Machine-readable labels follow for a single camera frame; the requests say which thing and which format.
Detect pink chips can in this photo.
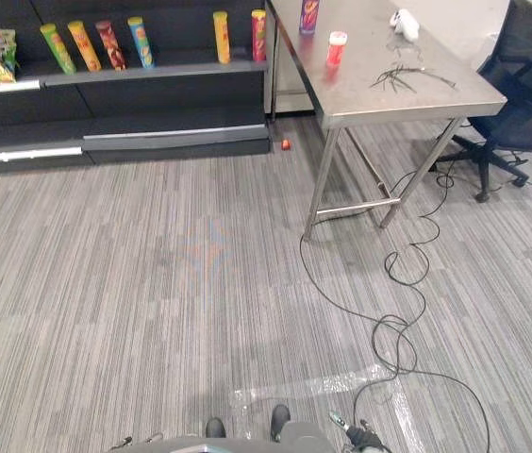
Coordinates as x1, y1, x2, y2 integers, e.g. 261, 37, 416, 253
251, 8, 268, 63

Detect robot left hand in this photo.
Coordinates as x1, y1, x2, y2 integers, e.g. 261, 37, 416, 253
108, 431, 164, 451

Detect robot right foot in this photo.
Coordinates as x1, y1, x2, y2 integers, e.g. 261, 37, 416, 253
270, 403, 292, 443

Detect green chips can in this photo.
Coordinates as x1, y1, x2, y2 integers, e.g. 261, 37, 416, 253
39, 23, 78, 76

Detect dark blue office chair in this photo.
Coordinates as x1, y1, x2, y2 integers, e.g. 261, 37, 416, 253
434, 0, 532, 204

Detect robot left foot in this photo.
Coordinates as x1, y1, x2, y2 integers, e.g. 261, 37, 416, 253
205, 416, 227, 440

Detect black cable tie bundle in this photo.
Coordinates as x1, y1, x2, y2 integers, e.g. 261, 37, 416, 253
370, 64, 457, 93

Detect dark grey shelf unit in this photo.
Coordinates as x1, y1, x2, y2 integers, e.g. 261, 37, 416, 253
0, 0, 273, 176

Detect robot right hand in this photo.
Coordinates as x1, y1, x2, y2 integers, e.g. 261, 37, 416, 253
328, 410, 386, 453

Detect clear floor tape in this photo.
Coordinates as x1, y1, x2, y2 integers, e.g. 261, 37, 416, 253
227, 362, 425, 453

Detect orange chips can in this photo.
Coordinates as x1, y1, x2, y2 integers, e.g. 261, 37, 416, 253
67, 20, 103, 73

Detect yellow chips can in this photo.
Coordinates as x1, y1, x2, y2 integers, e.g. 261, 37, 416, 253
212, 10, 232, 65

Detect purple chips can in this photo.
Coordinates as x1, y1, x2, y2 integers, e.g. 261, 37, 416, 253
299, 0, 321, 36

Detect red gum bottle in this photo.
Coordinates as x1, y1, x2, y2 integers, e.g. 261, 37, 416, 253
325, 30, 349, 68

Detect long black cable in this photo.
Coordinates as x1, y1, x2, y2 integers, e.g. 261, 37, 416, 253
299, 155, 491, 453

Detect grey robot torso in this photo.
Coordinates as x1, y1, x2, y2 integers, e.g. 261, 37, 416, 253
109, 421, 337, 453

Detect dark red chips can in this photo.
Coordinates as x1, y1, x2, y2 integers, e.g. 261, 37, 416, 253
94, 20, 128, 73

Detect blue chips can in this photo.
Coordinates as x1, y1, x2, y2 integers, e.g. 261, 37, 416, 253
126, 16, 156, 70

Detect stainless steel table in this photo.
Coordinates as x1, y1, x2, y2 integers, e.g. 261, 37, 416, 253
265, 0, 509, 243

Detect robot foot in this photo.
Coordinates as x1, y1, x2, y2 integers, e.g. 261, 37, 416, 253
205, 416, 227, 440
270, 403, 292, 443

